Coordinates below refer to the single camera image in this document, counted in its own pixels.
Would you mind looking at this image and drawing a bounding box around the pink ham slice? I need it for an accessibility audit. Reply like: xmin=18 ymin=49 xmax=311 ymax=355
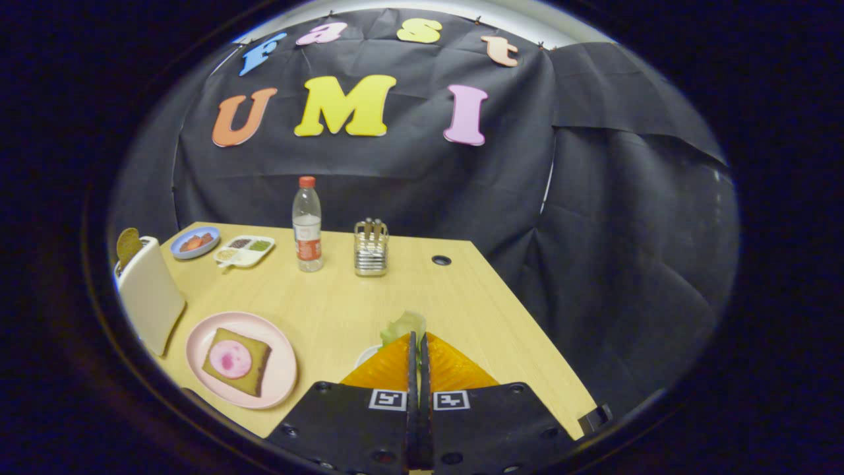
xmin=208 ymin=340 xmax=253 ymax=379

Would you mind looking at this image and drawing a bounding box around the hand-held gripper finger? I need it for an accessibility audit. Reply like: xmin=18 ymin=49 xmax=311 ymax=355
xmin=419 ymin=332 xmax=578 ymax=475
xmin=267 ymin=332 xmax=418 ymax=475

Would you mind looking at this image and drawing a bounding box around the white toaster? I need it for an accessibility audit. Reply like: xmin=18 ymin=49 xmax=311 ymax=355
xmin=113 ymin=236 xmax=187 ymax=358

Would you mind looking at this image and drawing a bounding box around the metal wire utensil holder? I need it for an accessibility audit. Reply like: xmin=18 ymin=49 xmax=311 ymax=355
xmin=353 ymin=218 xmax=390 ymax=277

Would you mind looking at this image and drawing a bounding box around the toast slice with crust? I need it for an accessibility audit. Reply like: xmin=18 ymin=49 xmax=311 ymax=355
xmin=202 ymin=327 xmax=272 ymax=397

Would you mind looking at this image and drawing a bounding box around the pink round plate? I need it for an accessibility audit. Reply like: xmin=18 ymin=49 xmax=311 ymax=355
xmin=185 ymin=311 xmax=298 ymax=410

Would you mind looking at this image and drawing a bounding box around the blue round plate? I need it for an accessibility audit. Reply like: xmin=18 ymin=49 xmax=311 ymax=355
xmin=170 ymin=226 xmax=222 ymax=260

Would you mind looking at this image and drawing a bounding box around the black backdrop cloth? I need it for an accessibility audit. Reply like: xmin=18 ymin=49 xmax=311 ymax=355
xmin=109 ymin=8 xmax=739 ymax=423

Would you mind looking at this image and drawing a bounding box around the black table clamp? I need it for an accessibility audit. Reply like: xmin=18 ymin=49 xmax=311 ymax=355
xmin=578 ymin=404 xmax=613 ymax=435

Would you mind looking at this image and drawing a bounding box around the brown bread slice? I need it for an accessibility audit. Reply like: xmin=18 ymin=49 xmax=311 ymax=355
xmin=117 ymin=228 xmax=142 ymax=268

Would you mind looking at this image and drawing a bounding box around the clear plastic bottle red cap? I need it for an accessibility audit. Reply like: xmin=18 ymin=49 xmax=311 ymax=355
xmin=292 ymin=175 xmax=324 ymax=273

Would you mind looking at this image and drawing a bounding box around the green lettuce leaf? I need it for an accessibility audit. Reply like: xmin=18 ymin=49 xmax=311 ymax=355
xmin=380 ymin=311 xmax=428 ymax=349

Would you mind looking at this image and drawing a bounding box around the white divided seed dish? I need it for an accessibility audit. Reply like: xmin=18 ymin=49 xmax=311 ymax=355
xmin=214 ymin=236 xmax=276 ymax=270

